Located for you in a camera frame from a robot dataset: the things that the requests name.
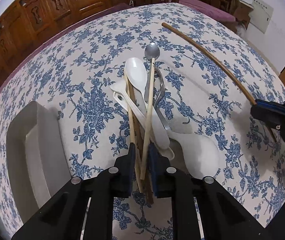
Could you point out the white wall panel box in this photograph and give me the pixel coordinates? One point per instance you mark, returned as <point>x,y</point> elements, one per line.
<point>261,15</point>

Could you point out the steel bent spoon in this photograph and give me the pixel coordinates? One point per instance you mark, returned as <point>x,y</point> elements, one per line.
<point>159,98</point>

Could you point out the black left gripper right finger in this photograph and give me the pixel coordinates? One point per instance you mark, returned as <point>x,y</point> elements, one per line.
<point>201,208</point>

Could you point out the white long-handled ladle spoon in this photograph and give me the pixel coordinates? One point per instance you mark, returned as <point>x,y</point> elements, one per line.
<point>168,152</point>

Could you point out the white ceramic soup spoon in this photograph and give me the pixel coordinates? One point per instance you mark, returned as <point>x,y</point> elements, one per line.
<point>137,76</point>

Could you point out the white plastic rice paddle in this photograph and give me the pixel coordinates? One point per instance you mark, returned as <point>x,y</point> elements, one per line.
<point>201,155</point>

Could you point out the white rectangular tray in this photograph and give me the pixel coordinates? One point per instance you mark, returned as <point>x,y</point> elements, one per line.
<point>36,162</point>

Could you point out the light wooden chopstick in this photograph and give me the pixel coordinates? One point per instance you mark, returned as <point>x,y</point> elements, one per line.
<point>148,123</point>

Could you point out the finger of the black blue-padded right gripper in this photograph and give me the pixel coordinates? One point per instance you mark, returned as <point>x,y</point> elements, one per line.
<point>271,113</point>

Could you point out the carved wooden bench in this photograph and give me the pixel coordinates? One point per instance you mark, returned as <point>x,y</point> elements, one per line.
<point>26,24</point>

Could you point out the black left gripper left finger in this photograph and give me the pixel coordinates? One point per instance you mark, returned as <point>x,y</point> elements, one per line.
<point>83,209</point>

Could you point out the dark brown chopstick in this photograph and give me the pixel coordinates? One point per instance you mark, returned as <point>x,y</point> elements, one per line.
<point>210,56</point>

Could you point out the light bamboo chopstick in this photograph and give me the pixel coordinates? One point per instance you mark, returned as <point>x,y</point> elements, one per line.
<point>133,140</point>

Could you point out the purple cushion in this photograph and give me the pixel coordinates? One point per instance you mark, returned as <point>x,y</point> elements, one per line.
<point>214,13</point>

